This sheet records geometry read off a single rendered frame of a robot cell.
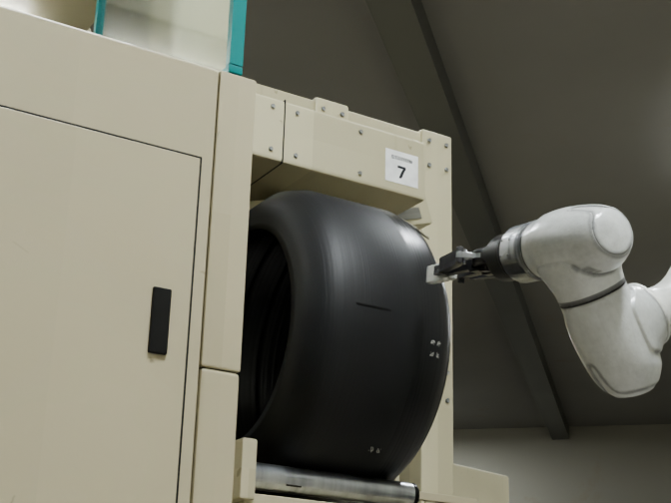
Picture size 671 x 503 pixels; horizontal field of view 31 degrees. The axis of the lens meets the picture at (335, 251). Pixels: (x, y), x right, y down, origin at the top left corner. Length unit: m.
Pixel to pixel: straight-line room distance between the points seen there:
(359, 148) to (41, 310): 1.54
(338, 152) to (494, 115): 4.25
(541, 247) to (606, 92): 5.00
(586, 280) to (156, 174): 0.66
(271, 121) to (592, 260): 1.11
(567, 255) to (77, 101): 0.72
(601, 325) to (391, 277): 0.48
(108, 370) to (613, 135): 6.07
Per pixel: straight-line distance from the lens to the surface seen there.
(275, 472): 2.04
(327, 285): 2.04
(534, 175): 7.69
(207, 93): 1.47
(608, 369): 1.78
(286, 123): 2.66
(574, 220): 1.72
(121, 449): 1.30
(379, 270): 2.09
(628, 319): 1.77
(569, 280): 1.74
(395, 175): 2.77
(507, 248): 1.83
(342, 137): 2.72
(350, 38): 6.15
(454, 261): 1.92
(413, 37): 5.83
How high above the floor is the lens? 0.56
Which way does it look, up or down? 20 degrees up
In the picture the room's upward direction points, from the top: 2 degrees clockwise
